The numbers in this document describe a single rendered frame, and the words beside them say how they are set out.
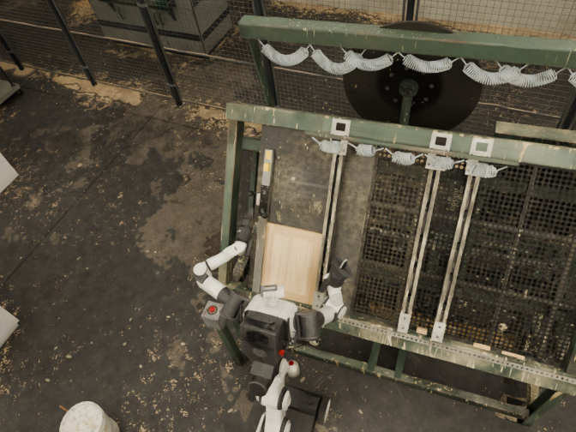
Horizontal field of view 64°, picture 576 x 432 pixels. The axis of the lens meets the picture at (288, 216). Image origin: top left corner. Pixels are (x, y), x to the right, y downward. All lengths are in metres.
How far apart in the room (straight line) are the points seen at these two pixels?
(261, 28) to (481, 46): 1.19
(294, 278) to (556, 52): 1.87
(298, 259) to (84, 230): 2.84
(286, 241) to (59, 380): 2.38
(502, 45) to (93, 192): 4.28
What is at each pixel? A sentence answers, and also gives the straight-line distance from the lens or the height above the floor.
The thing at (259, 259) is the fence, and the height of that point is 1.09.
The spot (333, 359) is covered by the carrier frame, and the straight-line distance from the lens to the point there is 3.64.
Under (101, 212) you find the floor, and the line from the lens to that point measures 5.26.
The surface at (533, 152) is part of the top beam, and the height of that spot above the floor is 1.87.
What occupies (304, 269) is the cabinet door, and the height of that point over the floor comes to 1.07.
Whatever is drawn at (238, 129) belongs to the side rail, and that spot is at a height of 1.73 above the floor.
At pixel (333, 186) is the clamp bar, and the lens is 2.71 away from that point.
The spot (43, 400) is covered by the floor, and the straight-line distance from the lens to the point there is 4.44.
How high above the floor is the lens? 3.59
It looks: 52 degrees down
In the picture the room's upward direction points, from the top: 10 degrees counter-clockwise
